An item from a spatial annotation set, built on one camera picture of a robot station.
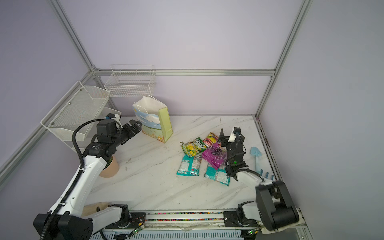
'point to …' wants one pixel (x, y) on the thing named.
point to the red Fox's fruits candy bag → (211, 139)
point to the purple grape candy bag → (215, 157)
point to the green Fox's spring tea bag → (192, 148)
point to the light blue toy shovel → (255, 151)
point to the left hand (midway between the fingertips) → (136, 129)
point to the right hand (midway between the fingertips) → (226, 130)
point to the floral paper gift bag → (154, 118)
